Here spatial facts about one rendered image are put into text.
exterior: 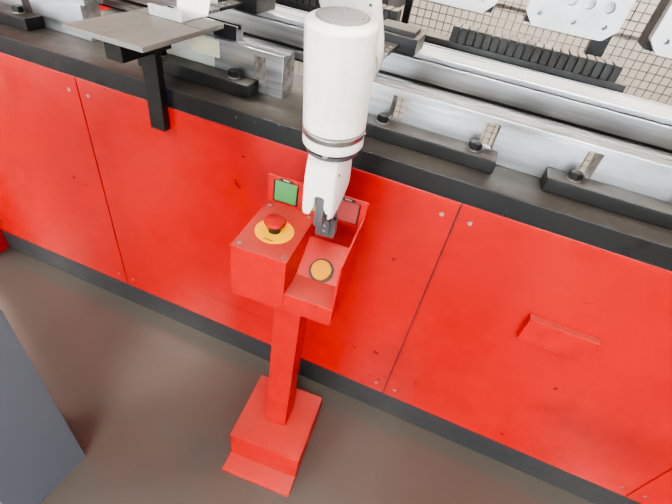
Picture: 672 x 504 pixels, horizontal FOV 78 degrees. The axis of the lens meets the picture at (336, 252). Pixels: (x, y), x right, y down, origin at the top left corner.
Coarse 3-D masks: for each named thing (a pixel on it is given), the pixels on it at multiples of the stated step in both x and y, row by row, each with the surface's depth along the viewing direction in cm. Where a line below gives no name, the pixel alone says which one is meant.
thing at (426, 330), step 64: (0, 64) 108; (0, 128) 123; (64, 128) 113; (128, 128) 104; (192, 128) 97; (0, 192) 144; (64, 192) 130; (128, 192) 119; (192, 192) 109; (256, 192) 101; (384, 192) 88; (64, 256) 153; (128, 256) 138; (192, 256) 125; (384, 256) 98; (448, 256) 92; (512, 256) 86; (576, 256) 81; (192, 320) 147; (256, 320) 132; (384, 320) 111; (448, 320) 103; (512, 320) 95; (576, 320) 89; (640, 320) 84; (384, 384) 127; (448, 384) 117; (512, 384) 107; (576, 384) 100; (640, 384) 93; (512, 448) 123; (576, 448) 113; (640, 448) 104
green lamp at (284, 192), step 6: (276, 180) 79; (276, 186) 79; (282, 186) 79; (288, 186) 79; (294, 186) 78; (276, 192) 80; (282, 192) 80; (288, 192) 79; (294, 192) 79; (276, 198) 81; (282, 198) 81; (288, 198) 80; (294, 198) 80; (294, 204) 81
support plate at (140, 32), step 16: (112, 16) 85; (128, 16) 87; (144, 16) 88; (80, 32) 77; (96, 32) 76; (112, 32) 78; (128, 32) 79; (144, 32) 80; (160, 32) 82; (176, 32) 83; (192, 32) 85; (208, 32) 89; (128, 48) 75; (144, 48) 74
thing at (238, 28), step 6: (168, 6) 98; (174, 6) 98; (210, 18) 96; (216, 18) 96; (228, 24) 94; (234, 24) 95; (240, 24) 95; (222, 30) 95; (228, 30) 94; (234, 30) 94; (240, 30) 95; (222, 36) 95; (228, 36) 95; (234, 36) 94; (240, 36) 96
